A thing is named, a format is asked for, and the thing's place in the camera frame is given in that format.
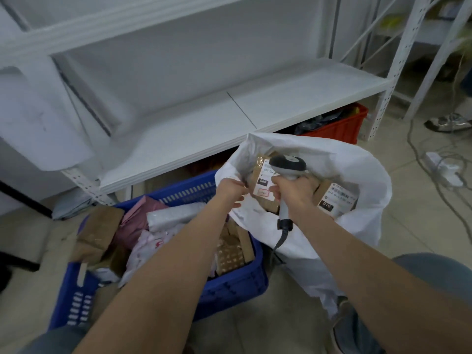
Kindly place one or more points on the white paper sign sheet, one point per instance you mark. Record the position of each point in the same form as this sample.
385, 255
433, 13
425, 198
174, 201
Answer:
37, 125

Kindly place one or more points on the grey plastic mailer bag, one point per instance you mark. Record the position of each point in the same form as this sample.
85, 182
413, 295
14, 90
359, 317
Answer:
72, 206

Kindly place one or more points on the person's right forearm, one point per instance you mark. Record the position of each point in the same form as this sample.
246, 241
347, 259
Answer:
368, 283

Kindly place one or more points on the pile of parcels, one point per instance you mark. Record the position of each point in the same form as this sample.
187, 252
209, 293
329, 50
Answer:
96, 232

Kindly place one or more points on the blue plastic crate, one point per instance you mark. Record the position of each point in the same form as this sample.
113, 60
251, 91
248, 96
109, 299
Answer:
236, 287

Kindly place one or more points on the white power strip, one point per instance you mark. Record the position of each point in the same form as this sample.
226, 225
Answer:
437, 164

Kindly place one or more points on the white power adapter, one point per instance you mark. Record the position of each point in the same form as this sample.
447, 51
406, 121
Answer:
448, 169

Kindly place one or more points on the person's left hand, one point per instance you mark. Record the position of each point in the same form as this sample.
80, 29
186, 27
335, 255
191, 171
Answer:
230, 191

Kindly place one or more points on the person's left forearm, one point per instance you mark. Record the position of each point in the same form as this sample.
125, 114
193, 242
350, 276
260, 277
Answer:
158, 291

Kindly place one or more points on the grey handheld barcode scanner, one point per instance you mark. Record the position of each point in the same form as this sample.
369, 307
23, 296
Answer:
287, 164

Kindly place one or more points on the person's sandal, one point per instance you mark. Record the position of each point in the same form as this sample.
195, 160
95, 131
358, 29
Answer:
339, 309

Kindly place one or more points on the yellow item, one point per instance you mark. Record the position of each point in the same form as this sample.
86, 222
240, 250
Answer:
391, 22

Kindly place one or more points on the white metal shelf rack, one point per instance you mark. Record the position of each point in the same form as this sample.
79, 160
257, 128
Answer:
184, 136
434, 62

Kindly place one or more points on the pink mailer bag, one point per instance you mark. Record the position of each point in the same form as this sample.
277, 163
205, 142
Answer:
136, 221

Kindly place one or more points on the yellow packet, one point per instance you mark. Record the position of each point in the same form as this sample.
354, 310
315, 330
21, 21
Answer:
356, 109

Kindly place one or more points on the red plastic crate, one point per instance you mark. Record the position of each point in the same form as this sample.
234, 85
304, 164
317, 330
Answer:
343, 129

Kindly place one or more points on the person's left leg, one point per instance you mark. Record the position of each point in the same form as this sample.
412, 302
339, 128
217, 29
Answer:
55, 341

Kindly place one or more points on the white red-print mailer bag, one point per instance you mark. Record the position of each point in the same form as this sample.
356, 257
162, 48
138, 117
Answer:
147, 250

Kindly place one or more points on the white woven sack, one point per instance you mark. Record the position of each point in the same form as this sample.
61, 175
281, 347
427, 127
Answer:
350, 162

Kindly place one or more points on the brown box red-outlined sticker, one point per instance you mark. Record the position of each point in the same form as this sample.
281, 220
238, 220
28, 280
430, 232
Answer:
333, 200

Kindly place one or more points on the taped brown parcel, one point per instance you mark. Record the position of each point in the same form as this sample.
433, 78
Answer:
263, 184

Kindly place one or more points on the person's right hand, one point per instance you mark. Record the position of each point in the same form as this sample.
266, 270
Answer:
298, 191

